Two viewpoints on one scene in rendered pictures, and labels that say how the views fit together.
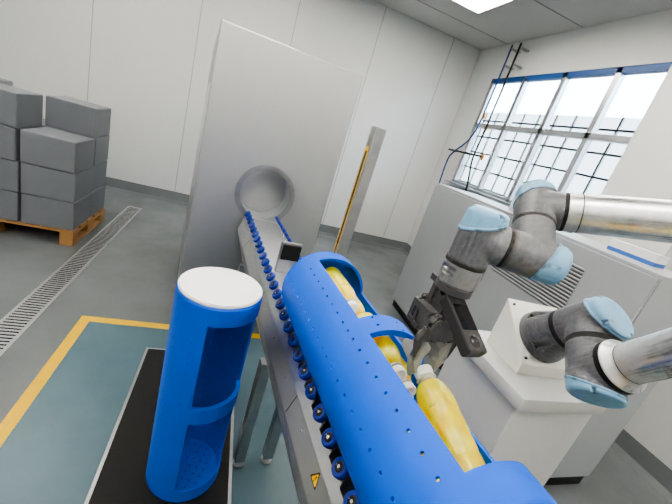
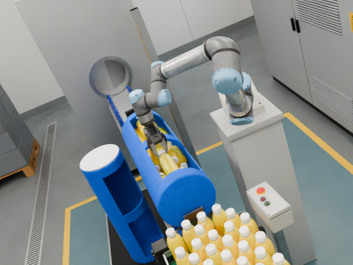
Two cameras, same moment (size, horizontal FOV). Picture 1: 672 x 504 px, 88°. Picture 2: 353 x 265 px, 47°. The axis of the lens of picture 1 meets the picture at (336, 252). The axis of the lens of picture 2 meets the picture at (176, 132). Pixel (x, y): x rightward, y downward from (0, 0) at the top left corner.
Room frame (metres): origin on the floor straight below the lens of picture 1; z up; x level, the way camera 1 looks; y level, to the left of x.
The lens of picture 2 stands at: (-1.02, -0.89, 2.25)
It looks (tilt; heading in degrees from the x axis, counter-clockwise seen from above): 28 degrees down; 18
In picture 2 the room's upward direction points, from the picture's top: 22 degrees counter-clockwise
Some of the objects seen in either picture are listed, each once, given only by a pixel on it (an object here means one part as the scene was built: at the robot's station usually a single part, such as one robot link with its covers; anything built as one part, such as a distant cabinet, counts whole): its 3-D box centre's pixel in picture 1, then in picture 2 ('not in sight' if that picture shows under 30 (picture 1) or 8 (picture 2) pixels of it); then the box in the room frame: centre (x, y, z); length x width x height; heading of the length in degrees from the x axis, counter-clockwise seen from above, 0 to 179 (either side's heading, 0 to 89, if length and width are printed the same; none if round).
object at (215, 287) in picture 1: (221, 286); (99, 157); (1.05, 0.34, 1.03); 0.28 x 0.28 x 0.01
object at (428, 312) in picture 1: (440, 308); (151, 129); (0.65, -0.23, 1.36); 0.09 x 0.08 x 0.12; 26
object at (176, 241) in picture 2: not in sight; (178, 248); (0.19, -0.31, 1.00); 0.07 x 0.07 x 0.19
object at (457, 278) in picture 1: (458, 274); (144, 116); (0.64, -0.24, 1.44); 0.08 x 0.08 x 0.05
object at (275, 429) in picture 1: (280, 413); not in sight; (1.33, 0.02, 0.31); 0.06 x 0.06 x 0.63; 26
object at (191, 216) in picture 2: not in sight; (196, 220); (0.36, -0.37, 0.99); 0.10 x 0.02 x 0.12; 116
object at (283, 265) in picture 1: (288, 258); (134, 117); (1.55, 0.21, 1.00); 0.10 x 0.04 x 0.15; 116
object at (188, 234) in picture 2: not in sight; (193, 241); (0.22, -0.37, 1.00); 0.07 x 0.07 x 0.19
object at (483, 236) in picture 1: (478, 238); (139, 102); (0.64, -0.24, 1.52); 0.09 x 0.08 x 0.11; 82
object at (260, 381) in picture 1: (251, 415); not in sight; (1.27, 0.15, 0.31); 0.06 x 0.06 x 0.63; 26
